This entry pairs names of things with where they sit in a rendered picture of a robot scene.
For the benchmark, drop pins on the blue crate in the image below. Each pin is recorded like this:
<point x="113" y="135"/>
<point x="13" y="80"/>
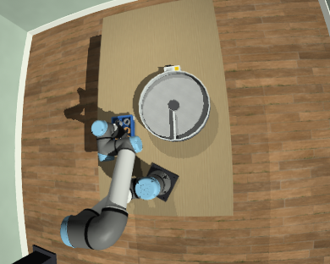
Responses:
<point x="122" y="118"/>

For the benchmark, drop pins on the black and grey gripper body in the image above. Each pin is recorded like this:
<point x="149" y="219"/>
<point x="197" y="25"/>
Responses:
<point x="119" y="132"/>

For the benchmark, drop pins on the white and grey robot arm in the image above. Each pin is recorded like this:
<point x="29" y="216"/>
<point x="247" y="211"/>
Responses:
<point x="91" y="230"/>

